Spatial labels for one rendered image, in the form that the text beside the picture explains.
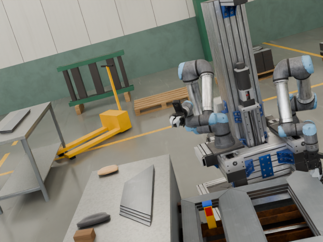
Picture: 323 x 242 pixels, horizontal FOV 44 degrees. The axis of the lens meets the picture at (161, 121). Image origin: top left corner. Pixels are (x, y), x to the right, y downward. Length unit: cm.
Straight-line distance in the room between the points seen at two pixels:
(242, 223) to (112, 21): 1004
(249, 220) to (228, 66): 115
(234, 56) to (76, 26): 929
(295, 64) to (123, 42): 962
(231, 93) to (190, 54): 924
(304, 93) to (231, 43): 61
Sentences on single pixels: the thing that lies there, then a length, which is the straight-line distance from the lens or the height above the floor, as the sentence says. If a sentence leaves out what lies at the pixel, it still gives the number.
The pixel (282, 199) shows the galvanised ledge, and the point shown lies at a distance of 284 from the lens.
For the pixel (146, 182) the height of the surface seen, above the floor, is 107.
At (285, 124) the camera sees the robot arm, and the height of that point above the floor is 122.
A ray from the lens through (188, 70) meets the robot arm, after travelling 272.
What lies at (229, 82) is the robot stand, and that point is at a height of 144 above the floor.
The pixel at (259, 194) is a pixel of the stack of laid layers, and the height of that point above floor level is 84.
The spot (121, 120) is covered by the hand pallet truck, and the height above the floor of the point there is 24.
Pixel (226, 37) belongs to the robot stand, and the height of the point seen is 177.
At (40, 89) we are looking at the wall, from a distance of 1229.
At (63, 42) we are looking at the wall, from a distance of 1200.
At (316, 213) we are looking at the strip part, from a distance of 233.
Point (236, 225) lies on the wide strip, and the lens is 232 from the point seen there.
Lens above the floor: 216
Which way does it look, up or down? 17 degrees down
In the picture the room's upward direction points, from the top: 15 degrees counter-clockwise
